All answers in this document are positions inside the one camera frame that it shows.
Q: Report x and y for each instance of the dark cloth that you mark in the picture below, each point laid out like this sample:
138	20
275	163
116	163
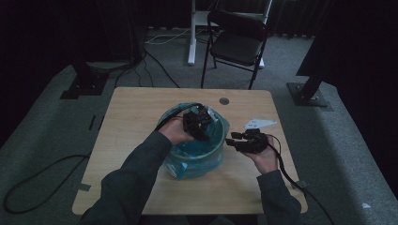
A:
359	62

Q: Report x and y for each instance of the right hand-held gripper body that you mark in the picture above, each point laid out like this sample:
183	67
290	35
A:
255	142

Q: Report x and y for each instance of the blue plastic bag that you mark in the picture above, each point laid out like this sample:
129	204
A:
197	162

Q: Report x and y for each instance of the black stand with base plate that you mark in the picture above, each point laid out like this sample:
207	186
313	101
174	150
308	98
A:
308	95

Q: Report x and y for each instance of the white paper scrap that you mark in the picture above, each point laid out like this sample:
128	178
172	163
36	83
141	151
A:
366	205

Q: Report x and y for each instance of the black tape strip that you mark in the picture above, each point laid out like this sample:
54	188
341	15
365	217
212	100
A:
92	122

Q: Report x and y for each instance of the grey table grommet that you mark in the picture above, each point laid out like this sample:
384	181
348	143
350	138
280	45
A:
224	101

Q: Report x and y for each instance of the grey tape piece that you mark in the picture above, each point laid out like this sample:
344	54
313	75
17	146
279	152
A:
84	187
301	184

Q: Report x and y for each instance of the black stand base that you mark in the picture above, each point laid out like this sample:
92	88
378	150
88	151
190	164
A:
86	87

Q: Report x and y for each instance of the dark curtain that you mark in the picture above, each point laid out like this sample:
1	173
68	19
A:
294	17

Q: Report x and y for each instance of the green plastic bin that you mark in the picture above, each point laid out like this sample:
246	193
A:
226	135

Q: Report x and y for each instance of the person's right hand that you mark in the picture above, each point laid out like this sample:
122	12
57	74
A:
267	161

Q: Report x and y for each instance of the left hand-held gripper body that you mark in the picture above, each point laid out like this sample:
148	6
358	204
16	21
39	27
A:
198	123

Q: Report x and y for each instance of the black folding chair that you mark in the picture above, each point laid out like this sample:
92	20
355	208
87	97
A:
237	47

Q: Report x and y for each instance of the person's left hand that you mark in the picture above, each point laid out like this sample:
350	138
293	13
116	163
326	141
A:
175	132

